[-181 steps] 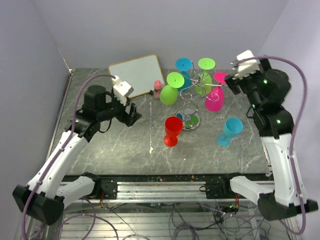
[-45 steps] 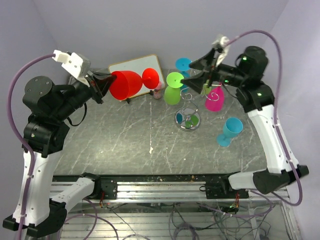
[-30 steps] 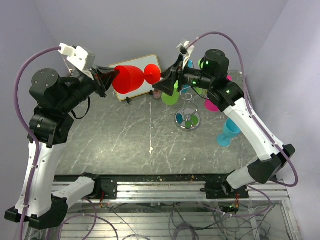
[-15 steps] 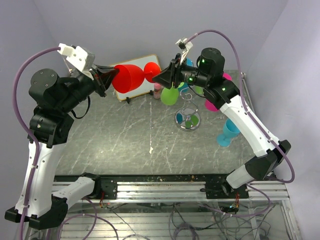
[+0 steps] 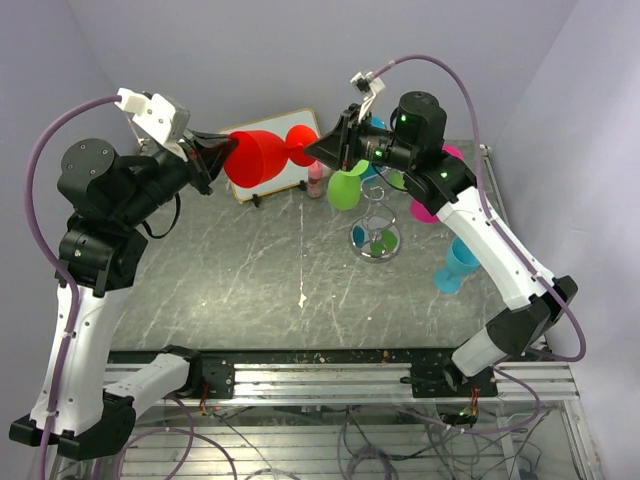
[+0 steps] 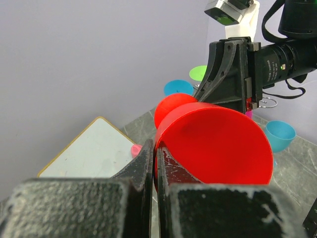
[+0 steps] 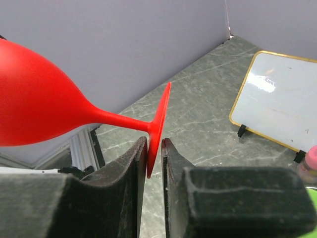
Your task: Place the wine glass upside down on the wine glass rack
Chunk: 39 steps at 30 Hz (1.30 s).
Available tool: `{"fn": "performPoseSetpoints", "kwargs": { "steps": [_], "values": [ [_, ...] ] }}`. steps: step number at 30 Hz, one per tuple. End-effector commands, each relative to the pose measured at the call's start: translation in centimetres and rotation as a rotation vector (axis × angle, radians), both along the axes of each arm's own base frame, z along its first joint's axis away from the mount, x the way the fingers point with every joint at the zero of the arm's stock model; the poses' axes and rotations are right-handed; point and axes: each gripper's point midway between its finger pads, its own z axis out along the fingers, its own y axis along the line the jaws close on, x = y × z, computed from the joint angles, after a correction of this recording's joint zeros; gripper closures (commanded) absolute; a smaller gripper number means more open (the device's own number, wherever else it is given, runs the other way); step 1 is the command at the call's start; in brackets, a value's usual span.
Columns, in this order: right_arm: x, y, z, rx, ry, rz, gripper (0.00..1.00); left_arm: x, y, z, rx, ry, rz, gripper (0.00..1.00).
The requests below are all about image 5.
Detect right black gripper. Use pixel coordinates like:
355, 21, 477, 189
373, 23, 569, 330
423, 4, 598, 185
303, 103, 417, 172

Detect green wine glass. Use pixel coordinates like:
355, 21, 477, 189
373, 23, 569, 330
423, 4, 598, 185
387, 170, 406, 191
326, 160, 369, 211

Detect blue wine glass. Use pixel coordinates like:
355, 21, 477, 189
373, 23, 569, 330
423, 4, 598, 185
433, 237, 480, 294
360, 116, 386, 184

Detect red wine glass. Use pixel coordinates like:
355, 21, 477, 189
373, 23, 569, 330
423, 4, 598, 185
223, 124, 318, 189

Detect pink wine glass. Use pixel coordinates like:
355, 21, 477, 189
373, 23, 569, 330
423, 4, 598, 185
409, 144, 464, 224

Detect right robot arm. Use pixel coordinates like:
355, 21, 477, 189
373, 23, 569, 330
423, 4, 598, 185
304, 91, 577, 396

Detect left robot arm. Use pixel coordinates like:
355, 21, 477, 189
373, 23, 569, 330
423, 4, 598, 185
9, 133, 237, 460

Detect chrome wine glass rack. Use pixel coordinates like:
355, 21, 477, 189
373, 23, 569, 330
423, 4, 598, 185
350, 164, 407, 263

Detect small pink bottle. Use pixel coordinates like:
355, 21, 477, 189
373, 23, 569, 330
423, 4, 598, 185
306, 161, 324, 199

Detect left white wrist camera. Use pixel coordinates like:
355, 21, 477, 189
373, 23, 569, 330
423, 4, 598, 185
115, 88, 190, 161

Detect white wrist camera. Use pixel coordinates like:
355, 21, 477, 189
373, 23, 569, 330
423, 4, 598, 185
115, 88, 190, 161
350, 71, 386, 122

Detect small whiteboard with wooden frame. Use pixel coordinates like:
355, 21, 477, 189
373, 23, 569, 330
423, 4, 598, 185
220, 108, 320, 202

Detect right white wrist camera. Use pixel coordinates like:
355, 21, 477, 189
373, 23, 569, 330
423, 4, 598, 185
350, 71, 386, 122

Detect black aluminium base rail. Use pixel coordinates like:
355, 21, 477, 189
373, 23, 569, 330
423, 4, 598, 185
104, 349, 501, 401

